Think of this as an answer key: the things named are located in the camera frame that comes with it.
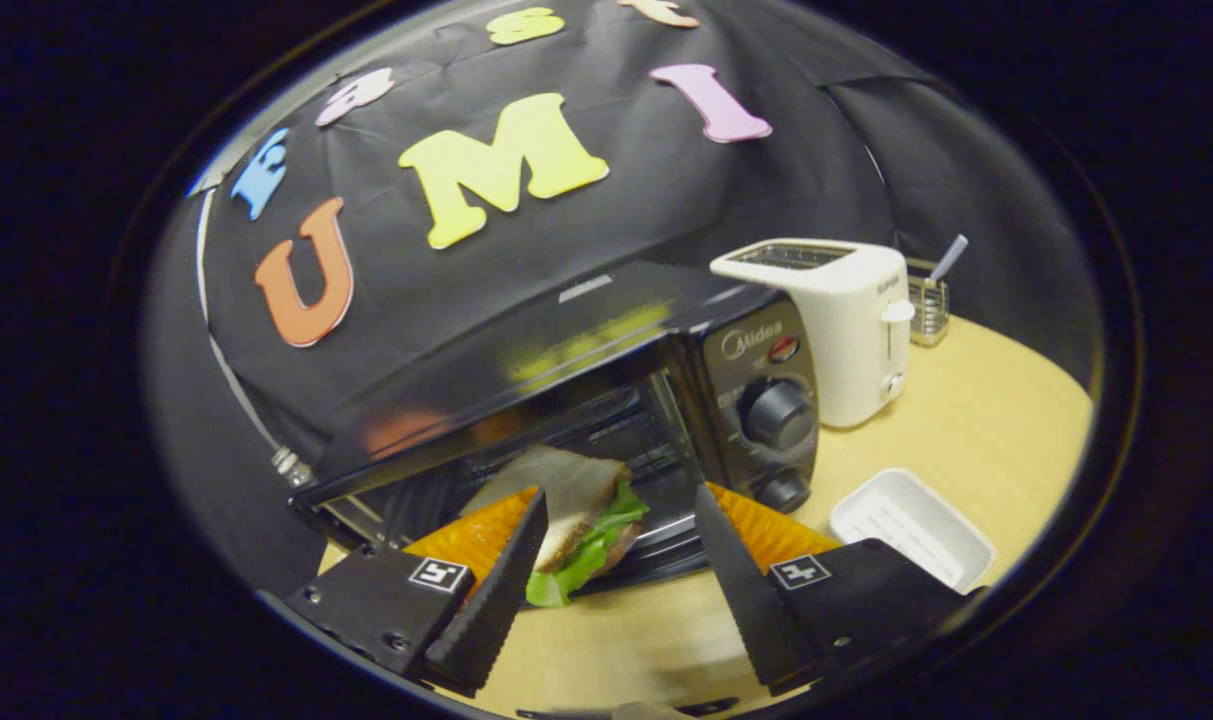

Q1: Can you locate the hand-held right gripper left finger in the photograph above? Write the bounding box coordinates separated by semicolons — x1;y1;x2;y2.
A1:
286;487;550;699

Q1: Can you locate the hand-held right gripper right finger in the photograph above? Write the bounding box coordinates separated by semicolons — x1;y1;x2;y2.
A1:
693;482;987;698

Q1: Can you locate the sandwich with lettuce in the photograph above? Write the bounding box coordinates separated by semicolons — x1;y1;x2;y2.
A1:
461;445;652;609

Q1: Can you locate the black electric oven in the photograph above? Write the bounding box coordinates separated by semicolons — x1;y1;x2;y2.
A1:
288;262;822;601

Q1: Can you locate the white food tray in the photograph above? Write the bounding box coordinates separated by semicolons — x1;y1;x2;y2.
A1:
831;468;997;591

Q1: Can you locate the white toaster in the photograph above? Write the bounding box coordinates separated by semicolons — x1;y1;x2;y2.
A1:
711;238;915;429

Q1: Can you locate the metal mesh basket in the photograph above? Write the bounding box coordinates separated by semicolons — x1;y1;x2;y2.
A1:
906;258;952;348

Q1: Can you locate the black backdrop cloth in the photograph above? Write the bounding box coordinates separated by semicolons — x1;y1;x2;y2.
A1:
146;0;1107;601

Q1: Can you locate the white handled utensil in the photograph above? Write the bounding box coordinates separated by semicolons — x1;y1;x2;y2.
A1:
931;235;969;286

